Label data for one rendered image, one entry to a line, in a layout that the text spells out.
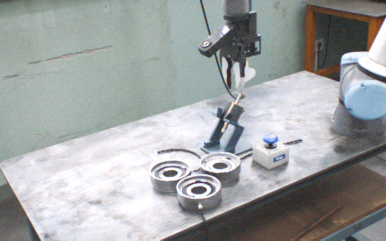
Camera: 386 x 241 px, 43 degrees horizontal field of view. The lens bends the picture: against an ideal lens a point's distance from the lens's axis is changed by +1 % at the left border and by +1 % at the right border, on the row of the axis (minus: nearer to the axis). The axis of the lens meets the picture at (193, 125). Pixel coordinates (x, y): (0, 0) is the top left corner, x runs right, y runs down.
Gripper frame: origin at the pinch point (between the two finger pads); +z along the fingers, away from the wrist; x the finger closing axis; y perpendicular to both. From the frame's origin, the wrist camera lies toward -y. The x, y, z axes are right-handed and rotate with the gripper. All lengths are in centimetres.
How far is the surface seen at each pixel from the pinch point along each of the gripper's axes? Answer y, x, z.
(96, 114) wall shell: 13, 149, 62
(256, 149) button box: -1.6, -11.6, 14.1
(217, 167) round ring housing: -12.5, -9.0, 16.8
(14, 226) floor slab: -47, 125, 98
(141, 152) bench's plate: -23.0, 14.2, 18.1
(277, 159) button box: 1.3, -16.9, 16.0
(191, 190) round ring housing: -24.7, -15.4, 15.7
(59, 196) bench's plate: -50, 7, 18
